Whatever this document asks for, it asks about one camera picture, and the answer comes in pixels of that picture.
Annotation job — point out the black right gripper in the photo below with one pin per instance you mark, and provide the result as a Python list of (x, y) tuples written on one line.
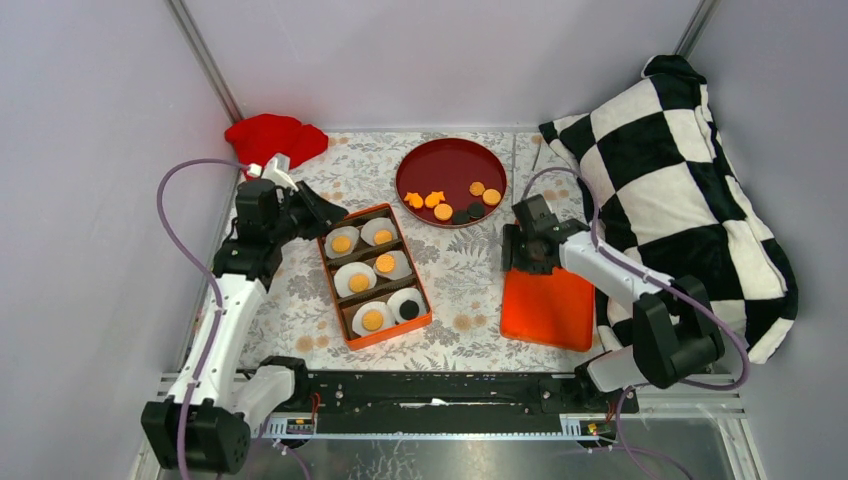
[(511, 235)]

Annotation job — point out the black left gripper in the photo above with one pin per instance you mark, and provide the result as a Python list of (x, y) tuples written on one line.
[(323, 213)]

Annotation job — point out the round beige biscuit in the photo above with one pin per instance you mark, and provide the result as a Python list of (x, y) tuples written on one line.
[(359, 282), (373, 320), (443, 212), (385, 263), (341, 244), (382, 236), (491, 197)]

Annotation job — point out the orange cookie tin box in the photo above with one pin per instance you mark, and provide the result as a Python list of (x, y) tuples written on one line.
[(375, 287)]

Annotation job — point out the orange tin lid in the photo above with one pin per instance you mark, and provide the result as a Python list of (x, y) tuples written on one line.
[(555, 310)]

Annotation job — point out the dark red round plate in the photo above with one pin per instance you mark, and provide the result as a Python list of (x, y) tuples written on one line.
[(449, 165)]

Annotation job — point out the black sandwich cookie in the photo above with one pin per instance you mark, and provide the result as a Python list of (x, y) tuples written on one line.
[(460, 217), (409, 310), (476, 211)]

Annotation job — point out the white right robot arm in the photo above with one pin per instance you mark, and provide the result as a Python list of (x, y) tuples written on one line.
[(674, 330)]

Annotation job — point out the swirl butter cookie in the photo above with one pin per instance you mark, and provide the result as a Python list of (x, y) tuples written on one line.
[(476, 189)]

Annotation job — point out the orange fish shaped cookie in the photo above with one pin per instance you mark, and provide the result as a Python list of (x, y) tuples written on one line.
[(434, 199), (414, 200)]

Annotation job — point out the red cloth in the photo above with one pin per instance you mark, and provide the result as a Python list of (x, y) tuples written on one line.
[(257, 139)]

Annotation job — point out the black white checkered blanket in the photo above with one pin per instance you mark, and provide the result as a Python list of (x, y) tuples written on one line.
[(656, 181)]

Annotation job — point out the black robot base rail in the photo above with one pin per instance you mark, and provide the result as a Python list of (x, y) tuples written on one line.
[(445, 403)]

